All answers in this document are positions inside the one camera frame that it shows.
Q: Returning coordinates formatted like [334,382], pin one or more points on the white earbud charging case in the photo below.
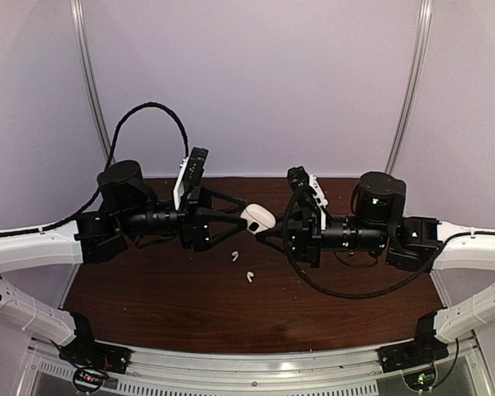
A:
[258,218]

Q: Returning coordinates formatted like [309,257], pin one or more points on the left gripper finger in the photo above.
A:
[214,227]
[235,202]

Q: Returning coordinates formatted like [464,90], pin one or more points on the front aluminium rail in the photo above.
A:
[351,371]

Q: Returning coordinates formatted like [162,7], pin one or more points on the aluminium frame post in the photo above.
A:
[85,58]
[419,52]

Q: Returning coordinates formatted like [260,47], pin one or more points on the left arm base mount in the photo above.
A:
[85,350]

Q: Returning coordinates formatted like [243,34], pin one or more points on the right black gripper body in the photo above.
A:
[367,238]

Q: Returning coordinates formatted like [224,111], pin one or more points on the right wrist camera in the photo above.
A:
[312,195]

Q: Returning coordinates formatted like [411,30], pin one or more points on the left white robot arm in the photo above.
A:
[86,238]

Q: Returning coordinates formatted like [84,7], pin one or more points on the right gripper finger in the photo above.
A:
[293,221]
[273,238]

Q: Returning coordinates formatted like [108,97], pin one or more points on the right aluminium frame post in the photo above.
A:
[419,52]

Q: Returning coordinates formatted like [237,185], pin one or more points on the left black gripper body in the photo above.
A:
[137,223]

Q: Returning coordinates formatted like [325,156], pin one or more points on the left aluminium frame post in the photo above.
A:
[85,58]

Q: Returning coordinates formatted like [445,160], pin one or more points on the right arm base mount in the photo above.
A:
[423,349]

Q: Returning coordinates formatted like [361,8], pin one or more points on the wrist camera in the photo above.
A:
[312,195]
[190,175]

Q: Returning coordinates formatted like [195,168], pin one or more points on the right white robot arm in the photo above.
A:
[424,245]

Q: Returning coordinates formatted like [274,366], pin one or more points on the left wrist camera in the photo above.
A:
[190,175]

